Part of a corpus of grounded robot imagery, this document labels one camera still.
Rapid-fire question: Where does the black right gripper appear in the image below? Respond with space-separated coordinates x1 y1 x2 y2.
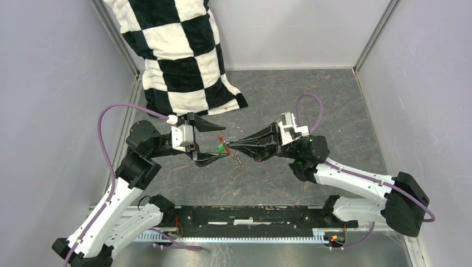
227 122 301 163

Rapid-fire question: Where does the green tagged key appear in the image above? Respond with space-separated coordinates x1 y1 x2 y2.
217 144 226 152

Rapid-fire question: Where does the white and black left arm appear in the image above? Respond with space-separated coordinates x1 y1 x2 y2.
52 112 226 266

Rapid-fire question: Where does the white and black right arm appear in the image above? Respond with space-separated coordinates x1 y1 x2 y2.
224 122 435 238

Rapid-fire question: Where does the black white checkered cloth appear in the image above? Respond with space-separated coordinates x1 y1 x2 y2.
106 1 248 116

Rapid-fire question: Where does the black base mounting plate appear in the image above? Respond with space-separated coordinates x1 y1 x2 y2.
156 206 359 238

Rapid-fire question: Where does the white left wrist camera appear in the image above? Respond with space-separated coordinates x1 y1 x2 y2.
166 115 190 152

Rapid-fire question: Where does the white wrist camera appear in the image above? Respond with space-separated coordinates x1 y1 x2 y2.
277 112 309 146
166 115 190 152

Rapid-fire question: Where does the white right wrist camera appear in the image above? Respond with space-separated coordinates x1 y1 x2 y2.
277 112 309 146

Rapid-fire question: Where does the white slotted cable duct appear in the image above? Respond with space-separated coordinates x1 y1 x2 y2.
96 230 333 244

